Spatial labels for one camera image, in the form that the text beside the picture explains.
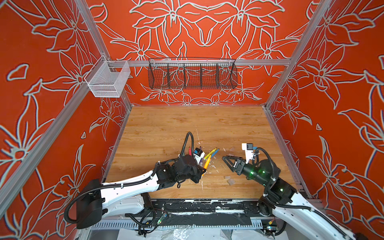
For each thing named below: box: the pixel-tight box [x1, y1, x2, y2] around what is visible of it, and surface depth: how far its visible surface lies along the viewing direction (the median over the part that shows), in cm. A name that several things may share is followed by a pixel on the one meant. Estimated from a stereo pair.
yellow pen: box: [203, 147, 218, 160], surface depth 94 cm
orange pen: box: [201, 155, 212, 176], surface depth 74 cm
